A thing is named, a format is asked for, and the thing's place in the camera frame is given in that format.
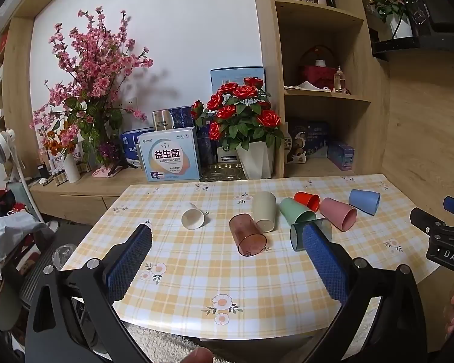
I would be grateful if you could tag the white folded cloth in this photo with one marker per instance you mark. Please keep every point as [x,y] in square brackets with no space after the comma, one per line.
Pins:
[306,85]

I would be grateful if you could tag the purple blue box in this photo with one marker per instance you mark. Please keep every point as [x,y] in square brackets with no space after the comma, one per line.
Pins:
[341,155]

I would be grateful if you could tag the patterned metal tray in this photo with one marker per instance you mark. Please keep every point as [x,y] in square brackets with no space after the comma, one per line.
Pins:
[223,172]

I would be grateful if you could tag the black wall shelf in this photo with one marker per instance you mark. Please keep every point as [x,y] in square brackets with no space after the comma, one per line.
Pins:
[435,19]

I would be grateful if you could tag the small glass bottle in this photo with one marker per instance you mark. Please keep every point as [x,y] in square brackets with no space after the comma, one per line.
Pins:
[339,80]

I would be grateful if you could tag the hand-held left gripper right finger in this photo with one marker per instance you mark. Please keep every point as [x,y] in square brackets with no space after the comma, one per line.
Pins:
[325,262]

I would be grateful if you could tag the grey plastic bag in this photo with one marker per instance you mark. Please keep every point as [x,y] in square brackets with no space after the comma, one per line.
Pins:
[5,234]

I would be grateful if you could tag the small white cup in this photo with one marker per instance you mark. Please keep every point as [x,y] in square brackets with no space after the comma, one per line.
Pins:
[193,219]

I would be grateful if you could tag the white angular flower pot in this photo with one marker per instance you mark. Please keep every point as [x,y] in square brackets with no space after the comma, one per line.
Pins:
[254,160]

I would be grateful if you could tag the red cup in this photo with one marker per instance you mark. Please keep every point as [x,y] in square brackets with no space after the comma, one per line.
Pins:
[307,201]

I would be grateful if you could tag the white round flower pot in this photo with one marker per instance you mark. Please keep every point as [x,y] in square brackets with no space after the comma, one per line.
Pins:
[400,26]

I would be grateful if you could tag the clear brown cup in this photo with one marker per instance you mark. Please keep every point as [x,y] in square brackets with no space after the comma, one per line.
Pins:
[247,236]

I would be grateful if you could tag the white box with blue label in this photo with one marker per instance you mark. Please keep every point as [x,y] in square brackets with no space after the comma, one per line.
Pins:
[227,155]

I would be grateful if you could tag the pink cup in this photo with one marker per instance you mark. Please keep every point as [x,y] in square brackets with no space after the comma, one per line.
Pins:
[338,213]

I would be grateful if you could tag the blue patterned box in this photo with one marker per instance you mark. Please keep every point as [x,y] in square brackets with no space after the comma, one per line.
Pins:
[182,115]

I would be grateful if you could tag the wooden sideboard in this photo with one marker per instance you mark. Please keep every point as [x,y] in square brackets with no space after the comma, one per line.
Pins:
[90,193]

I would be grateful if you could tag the white and blue carton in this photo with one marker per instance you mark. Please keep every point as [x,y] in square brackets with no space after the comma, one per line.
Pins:
[172,155]

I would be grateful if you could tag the clear dark teal cup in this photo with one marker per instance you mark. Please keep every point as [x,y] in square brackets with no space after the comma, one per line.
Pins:
[299,236]

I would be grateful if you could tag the green cup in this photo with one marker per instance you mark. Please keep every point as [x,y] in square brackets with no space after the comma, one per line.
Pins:
[296,211]

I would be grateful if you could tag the red rose bouquet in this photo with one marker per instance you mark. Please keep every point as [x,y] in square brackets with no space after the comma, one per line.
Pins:
[242,115]

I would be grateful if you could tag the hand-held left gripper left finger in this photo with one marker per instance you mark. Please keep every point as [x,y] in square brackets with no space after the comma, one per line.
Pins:
[130,262]

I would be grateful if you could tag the white wall socket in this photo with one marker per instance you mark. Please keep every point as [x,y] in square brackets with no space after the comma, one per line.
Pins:
[132,102]

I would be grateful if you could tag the dark blue printed box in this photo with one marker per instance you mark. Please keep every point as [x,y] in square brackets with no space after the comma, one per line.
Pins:
[306,141]

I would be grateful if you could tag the beige cup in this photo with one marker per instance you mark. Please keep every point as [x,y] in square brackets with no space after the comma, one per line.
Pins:
[265,211]

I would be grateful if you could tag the yellow checked tablecloth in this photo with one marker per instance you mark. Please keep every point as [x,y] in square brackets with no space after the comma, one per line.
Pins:
[212,272]

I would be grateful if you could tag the white shaggy rug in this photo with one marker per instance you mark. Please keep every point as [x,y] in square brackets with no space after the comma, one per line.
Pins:
[159,346]

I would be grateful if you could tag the pink blossom bouquet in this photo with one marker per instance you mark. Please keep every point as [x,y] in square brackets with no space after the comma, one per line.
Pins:
[89,72]

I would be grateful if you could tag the pink cloth pouch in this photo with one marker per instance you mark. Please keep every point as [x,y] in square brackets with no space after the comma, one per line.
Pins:
[105,171]

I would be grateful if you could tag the orange flower bunch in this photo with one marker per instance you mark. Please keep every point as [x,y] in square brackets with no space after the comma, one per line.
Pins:
[55,144]

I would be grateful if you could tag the blue cup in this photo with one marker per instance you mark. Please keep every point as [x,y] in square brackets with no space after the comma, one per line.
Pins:
[364,201]

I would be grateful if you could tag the white standing fan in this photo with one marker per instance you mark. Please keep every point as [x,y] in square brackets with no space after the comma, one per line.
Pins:
[5,147]

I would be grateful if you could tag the row of small brown bottles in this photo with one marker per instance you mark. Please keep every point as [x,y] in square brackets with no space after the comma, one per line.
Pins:
[58,176]

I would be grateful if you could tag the tall white vase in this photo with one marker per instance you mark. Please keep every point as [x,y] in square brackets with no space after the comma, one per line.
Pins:
[71,167]

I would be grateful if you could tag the wooden shelf unit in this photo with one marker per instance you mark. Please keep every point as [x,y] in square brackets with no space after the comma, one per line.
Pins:
[321,102]

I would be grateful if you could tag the red gift basket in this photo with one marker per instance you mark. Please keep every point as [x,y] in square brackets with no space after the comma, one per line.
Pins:
[317,69]

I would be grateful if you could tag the large light blue box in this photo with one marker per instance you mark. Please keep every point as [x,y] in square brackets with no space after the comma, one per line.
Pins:
[230,77]

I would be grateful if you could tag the dark blue tall box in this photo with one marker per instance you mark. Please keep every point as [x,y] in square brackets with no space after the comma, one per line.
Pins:
[206,147]

